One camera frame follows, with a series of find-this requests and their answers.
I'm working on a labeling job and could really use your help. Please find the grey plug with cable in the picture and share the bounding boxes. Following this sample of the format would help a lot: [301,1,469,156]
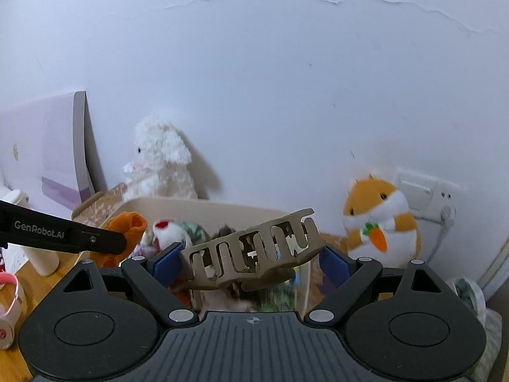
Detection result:
[427,203,456,265]

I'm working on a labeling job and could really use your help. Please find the white chicken plush toy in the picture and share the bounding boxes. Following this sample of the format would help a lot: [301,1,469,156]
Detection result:
[97,211,192,267]

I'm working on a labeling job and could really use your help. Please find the wooden desktop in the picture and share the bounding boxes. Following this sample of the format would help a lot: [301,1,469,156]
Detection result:
[0,243,80,380]

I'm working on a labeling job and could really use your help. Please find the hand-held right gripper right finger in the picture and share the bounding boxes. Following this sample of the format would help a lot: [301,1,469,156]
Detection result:
[304,244,452,323]

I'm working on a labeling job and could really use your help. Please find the white and red headphones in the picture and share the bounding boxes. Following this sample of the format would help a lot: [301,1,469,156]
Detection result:
[0,272,28,351]

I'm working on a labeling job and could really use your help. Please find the beige hair claw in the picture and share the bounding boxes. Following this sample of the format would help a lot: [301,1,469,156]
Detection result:
[181,208,322,292]

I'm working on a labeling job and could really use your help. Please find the white wall socket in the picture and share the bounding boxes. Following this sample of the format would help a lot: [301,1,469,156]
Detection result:
[395,169,458,223]

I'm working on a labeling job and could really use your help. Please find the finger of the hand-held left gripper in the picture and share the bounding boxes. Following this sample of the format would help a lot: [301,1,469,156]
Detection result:
[99,229,128,255]

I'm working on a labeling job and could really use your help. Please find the white lamb plush toy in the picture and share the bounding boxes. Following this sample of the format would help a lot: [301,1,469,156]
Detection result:
[121,115,198,200]

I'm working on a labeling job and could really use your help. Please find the green scrunchie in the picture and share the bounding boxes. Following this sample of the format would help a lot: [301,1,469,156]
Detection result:
[181,223,209,247]

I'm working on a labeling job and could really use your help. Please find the beige plastic storage bin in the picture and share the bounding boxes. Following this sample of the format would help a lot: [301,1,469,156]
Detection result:
[101,197,315,315]

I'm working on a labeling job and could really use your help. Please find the orange hamster plush toy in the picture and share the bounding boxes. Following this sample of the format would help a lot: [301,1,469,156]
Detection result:
[343,173,423,268]

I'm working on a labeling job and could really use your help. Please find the white thermos bottle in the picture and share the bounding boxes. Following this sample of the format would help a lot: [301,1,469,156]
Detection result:
[0,189,60,278]

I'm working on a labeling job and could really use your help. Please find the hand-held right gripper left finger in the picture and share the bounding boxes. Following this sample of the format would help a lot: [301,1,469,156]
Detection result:
[58,242,199,323]

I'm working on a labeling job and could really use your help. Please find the white and purple headboard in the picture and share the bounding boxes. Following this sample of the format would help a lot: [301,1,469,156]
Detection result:
[0,91,108,211]

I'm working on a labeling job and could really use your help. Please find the white door frame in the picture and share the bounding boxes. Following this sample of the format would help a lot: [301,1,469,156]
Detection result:
[477,239,509,303]

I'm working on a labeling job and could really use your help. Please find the grey-green clothing pile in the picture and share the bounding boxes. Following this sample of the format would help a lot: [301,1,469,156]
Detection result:
[445,276,504,380]

